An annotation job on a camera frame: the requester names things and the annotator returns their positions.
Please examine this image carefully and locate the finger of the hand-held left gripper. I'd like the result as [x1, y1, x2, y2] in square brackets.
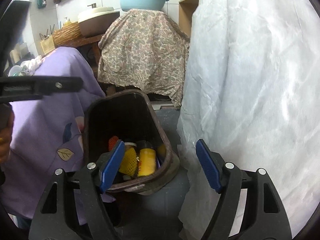
[0, 76, 83, 103]
[0, 0, 32, 77]

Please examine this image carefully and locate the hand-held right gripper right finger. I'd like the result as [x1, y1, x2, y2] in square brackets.
[196, 139, 293, 240]

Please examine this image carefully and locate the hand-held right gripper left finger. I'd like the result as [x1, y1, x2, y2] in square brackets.
[28, 140, 125, 240]

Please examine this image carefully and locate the yellow foam net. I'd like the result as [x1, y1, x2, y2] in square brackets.
[118, 148, 138, 175]

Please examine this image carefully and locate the orange foam net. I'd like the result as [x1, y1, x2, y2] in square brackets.
[108, 135, 120, 152]

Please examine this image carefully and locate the yellow cylindrical can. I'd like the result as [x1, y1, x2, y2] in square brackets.
[137, 147, 157, 177]

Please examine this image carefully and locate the brown trash bin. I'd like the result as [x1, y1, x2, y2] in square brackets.
[83, 89, 180, 196]

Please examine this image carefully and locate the person's left hand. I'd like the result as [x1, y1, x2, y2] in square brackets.
[0, 110, 15, 164]

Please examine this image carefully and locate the beige chopstick holder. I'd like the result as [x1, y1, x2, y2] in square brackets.
[39, 24, 55, 55]

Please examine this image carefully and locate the purple floral tablecloth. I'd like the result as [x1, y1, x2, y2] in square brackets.
[0, 46, 115, 220]

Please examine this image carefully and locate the wicker basket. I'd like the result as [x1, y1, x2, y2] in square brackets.
[52, 22, 81, 47]

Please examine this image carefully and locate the brown and cream rice cooker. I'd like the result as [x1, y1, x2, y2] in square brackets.
[77, 6, 121, 37]

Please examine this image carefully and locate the white cloth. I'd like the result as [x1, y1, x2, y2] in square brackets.
[176, 0, 320, 240]

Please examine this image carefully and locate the paisley cloth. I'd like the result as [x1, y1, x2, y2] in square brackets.
[97, 8, 190, 108]

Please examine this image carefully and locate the light blue plastic basin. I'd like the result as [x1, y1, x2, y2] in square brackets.
[117, 0, 170, 12]

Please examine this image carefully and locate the wooden cabinet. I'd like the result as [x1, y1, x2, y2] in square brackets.
[178, 0, 200, 39]

